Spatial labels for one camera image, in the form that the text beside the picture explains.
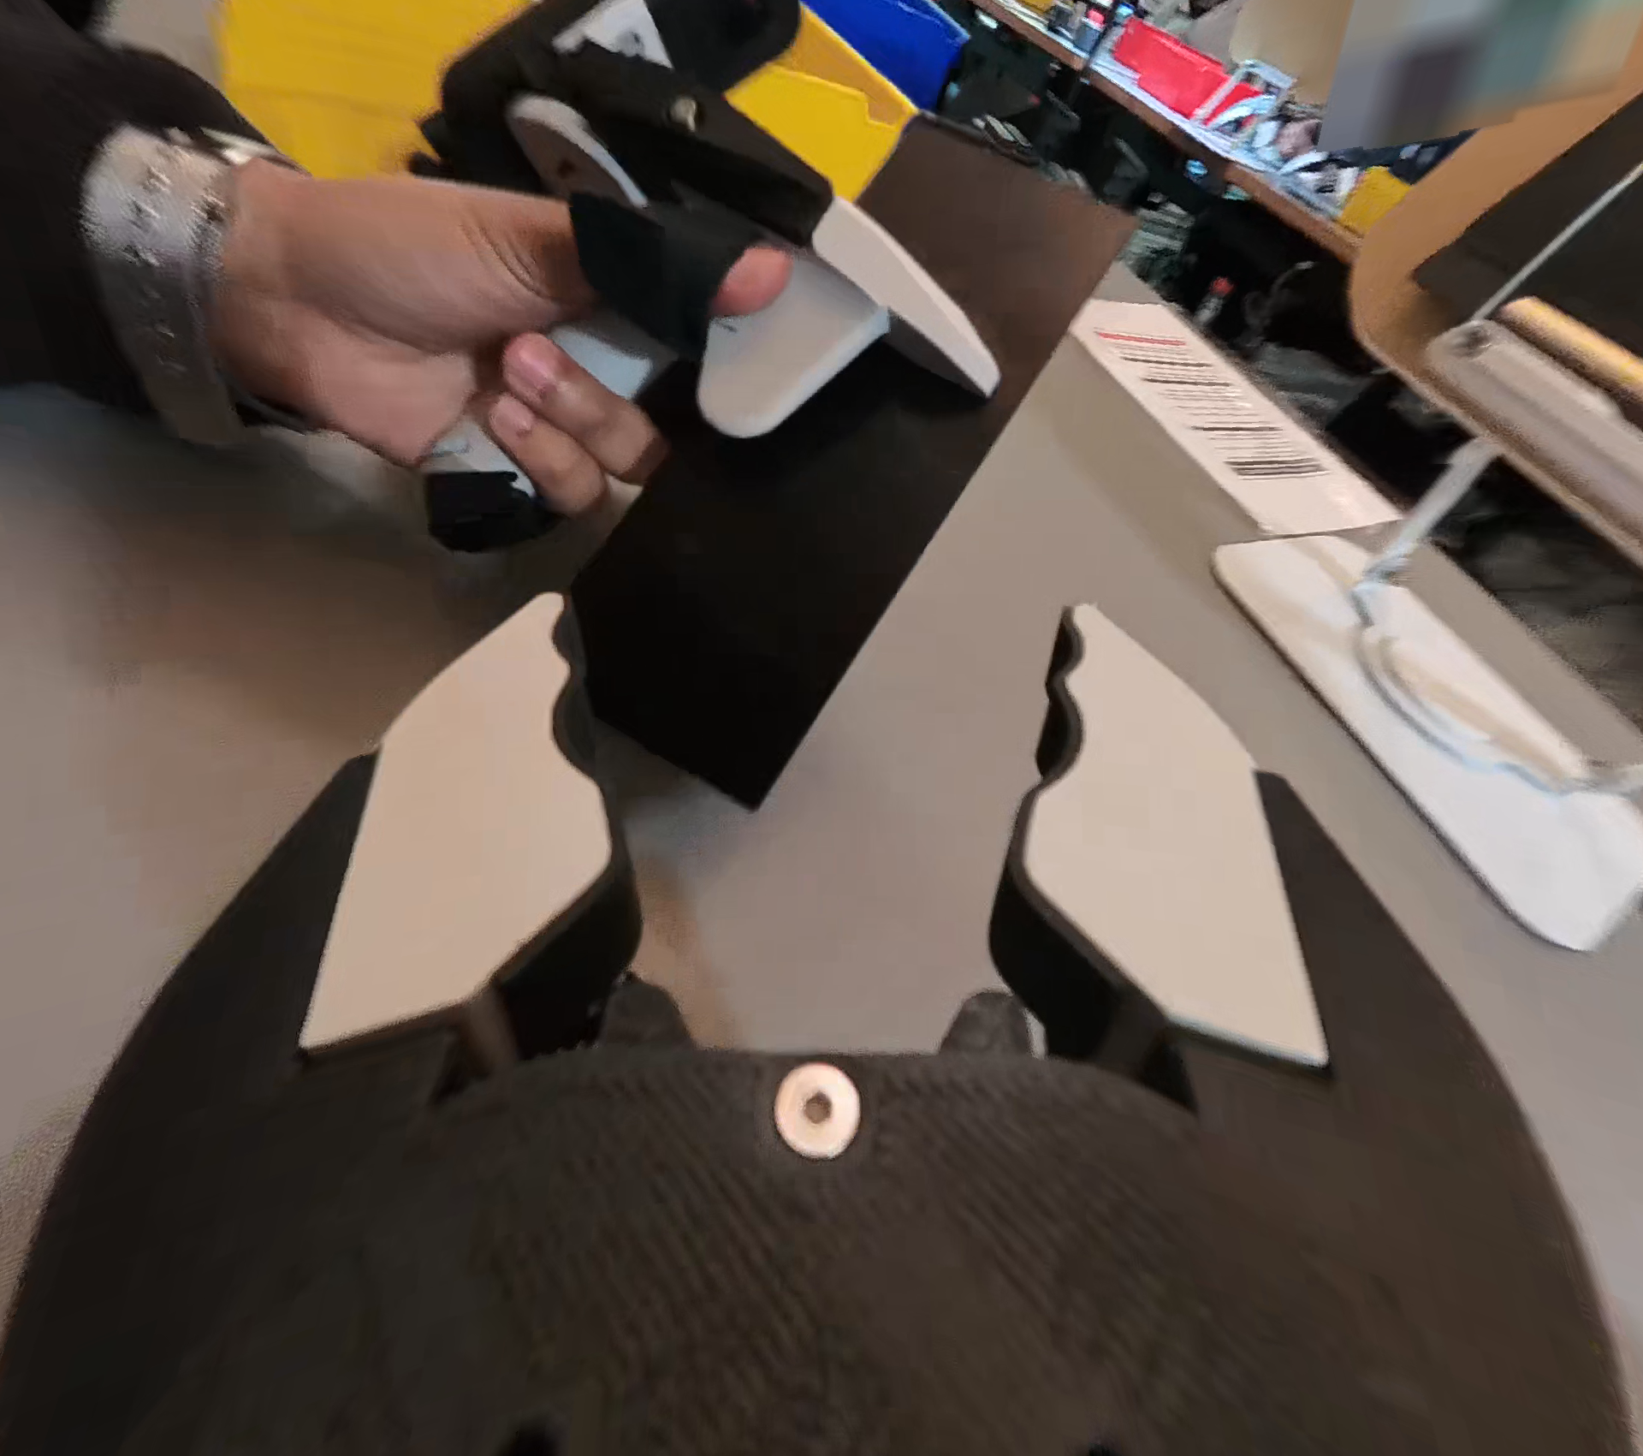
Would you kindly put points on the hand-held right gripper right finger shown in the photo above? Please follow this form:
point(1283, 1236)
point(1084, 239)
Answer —
point(1168, 880)

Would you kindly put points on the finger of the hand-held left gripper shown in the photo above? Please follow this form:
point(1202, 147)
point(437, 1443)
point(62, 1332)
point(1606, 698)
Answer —
point(899, 301)

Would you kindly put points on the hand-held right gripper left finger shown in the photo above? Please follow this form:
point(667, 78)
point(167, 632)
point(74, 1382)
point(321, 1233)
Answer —
point(475, 840)

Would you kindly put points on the blue plastic bin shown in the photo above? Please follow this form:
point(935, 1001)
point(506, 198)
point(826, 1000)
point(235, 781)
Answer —
point(886, 18)

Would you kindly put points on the black divider plate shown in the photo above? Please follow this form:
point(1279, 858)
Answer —
point(797, 558)

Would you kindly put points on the yellow plastic bin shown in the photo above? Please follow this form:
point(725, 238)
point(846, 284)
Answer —
point(321, 44)

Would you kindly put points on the person's left forearm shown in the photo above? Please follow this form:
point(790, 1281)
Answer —
point(52, 198)

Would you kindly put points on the person's left hand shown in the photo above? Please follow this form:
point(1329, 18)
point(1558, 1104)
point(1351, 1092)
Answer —
point(386, 301)

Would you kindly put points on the printed paper sheet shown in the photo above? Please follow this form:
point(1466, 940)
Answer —
point(1219, 417)

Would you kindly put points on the red storage bin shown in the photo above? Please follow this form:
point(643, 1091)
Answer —
point(1168, 65)

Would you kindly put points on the yellow storage bin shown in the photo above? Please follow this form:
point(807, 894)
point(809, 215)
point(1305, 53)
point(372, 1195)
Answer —
point(1373, 198)

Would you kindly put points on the silver wristwatch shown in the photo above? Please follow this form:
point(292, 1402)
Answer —
point(155, 275)

